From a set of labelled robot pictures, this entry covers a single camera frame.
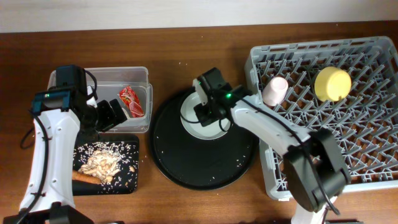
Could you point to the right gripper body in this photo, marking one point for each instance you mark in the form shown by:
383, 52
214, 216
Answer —
211, 109

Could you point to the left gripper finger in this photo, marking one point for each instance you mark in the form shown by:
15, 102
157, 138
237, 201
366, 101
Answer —
119, 114
106, 116

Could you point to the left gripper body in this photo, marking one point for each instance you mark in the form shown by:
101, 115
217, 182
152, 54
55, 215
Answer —
91, 122

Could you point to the red snack wrapper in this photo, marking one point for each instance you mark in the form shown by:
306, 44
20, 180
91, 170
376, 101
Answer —
131, 100

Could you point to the light grey plate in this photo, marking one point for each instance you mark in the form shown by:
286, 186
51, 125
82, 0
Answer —
192, 125

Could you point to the food scraps pile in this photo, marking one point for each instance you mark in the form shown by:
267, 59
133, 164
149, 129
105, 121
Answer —
103, 165

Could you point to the pink cup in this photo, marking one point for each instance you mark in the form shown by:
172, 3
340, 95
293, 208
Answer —
275, 91

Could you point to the orange carrot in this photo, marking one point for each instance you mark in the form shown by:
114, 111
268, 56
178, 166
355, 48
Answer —
85, 178

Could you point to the yellow bowl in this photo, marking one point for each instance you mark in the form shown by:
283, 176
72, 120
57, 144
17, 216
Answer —
332, 84

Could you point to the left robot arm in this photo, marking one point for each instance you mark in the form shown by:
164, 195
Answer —
59, 114

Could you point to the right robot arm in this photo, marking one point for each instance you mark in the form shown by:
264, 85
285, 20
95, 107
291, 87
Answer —
314, 166

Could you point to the grey dishwasher rack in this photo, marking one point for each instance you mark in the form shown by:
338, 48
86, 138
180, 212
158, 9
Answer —
364, 123

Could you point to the clear plastic storage bin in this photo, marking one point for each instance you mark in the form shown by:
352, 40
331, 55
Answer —
111, 80

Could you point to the black rectangular tray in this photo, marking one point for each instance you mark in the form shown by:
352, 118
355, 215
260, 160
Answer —
124, 182

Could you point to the black round tray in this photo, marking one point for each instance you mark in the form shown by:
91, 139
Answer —
195, 163

